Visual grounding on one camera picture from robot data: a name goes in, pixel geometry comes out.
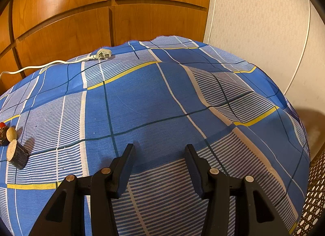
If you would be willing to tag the blue plaid tablecloth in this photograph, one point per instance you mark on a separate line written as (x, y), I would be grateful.
(152, 99)

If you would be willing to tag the small dark fruit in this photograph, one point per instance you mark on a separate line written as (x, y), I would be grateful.
(3, 137)

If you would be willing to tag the dark sugarcane piece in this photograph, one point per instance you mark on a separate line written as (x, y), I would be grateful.
(19, 156)

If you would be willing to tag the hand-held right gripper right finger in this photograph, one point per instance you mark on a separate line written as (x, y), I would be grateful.
(195, 175)

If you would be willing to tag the small yellow round fruit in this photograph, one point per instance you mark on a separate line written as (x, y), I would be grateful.
(11, 134)

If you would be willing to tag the wooden panelled wardrobe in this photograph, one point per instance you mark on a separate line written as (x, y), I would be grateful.
(63, 10)

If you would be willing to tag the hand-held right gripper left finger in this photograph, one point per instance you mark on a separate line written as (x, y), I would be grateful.
(124, 172)

